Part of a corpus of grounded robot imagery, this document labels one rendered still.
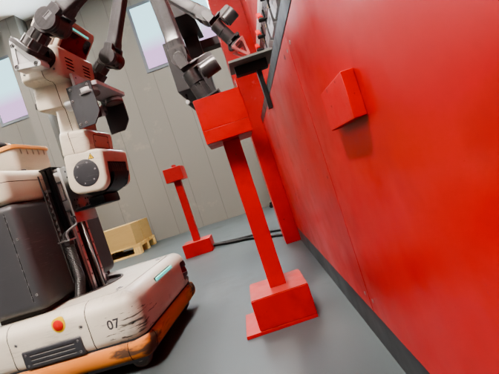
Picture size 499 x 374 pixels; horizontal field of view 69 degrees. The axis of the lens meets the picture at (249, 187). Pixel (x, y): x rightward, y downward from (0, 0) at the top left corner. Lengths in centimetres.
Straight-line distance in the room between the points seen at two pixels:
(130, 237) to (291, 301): 392
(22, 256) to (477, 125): 142
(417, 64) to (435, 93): 4
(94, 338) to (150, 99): 491
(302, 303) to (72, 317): 78
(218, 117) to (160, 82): 480
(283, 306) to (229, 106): 69
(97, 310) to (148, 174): 467
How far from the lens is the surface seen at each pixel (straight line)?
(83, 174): 154
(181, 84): 274
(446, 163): 41
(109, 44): 187
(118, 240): 509
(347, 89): 56
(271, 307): 128
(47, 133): 644
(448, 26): 35
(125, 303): 134
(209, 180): 567
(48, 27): 149
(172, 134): 583
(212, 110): 123
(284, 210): 250
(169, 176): 325
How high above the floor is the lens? 52
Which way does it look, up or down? 2 degrees down
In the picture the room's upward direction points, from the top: 18 degrees counter-clockwise
